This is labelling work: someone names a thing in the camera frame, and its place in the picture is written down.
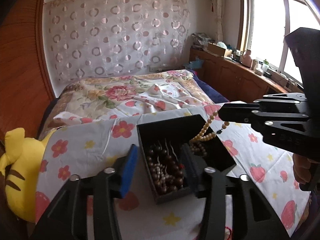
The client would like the wooden framed window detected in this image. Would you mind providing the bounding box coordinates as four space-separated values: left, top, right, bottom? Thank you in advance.
239 0 320 86

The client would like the pink bottle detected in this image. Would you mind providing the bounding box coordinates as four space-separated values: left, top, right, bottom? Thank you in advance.
240 49 253 68

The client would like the person's right hand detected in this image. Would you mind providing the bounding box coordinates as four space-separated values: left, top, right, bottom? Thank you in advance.
293 153 313 184

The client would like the dark blue blanket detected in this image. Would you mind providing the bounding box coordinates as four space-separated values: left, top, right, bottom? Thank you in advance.
193 73 229 104

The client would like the pale patterned window curtain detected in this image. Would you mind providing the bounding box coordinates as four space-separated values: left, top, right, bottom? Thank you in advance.
208 0 227 44

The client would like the circle patterned wall curtain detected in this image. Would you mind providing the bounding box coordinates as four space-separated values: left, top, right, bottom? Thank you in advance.
43 0 191 82

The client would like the strawberry print bed sheet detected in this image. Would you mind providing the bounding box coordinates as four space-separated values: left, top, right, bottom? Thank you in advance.
34 82 313 240

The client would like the tan wooden bead necklace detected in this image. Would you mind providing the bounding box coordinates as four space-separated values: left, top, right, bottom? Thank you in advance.
189 111 230 156

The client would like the long wooden cabinet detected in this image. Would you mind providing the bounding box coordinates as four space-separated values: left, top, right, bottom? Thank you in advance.
189 47 305 103

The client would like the black square box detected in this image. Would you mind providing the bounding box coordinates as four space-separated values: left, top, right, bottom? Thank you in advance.
136 114 237 205

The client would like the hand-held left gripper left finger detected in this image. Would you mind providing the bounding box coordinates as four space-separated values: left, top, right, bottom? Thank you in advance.
30 144 139 240

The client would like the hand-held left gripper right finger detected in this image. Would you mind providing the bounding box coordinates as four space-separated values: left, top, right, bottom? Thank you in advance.
179 144 298 240

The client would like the yellow plush toy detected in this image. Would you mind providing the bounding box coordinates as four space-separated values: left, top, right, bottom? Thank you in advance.
0 127 51 223

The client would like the dark brown bead bracelet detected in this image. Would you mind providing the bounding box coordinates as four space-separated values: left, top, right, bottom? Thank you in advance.
146 147 186 193

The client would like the wooden slatted wardrobe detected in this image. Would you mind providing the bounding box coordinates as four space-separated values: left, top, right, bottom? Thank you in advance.
0 0 60 142

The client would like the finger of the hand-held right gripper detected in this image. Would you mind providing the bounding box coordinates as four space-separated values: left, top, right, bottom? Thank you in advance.
218 93 308 124
246 116 310 137

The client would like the stack of newspapers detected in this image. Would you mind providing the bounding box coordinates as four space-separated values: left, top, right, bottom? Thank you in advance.
191 32 216 50

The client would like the floral quilt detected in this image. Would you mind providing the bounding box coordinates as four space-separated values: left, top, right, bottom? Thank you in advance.
41 69 216 136

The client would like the blue plastic bag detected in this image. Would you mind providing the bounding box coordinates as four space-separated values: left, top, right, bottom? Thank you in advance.
185 57 203 70

